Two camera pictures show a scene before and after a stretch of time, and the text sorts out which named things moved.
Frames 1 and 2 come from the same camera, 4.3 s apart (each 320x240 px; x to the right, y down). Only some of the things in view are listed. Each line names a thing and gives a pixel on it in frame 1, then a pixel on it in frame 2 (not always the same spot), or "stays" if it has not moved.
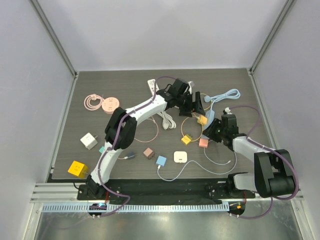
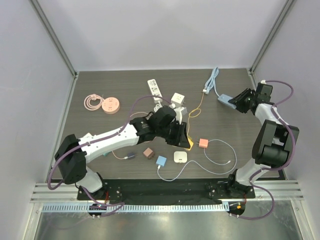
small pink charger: x=149 y=153 stays
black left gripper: x=187 y=111 → x=181 y=139
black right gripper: x=213 y=130 → x=243 y=100
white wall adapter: x=180 y=156 stays
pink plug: x=203 y=142 stays
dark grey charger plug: x=130 y=154 stays
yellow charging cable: x=191 y=116 → x=189 y=117
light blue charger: x=161 y=160 stays
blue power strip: x=210 y=115 → x=224 y=99
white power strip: x=151 y=84 stays
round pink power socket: x=109 y=104 stays
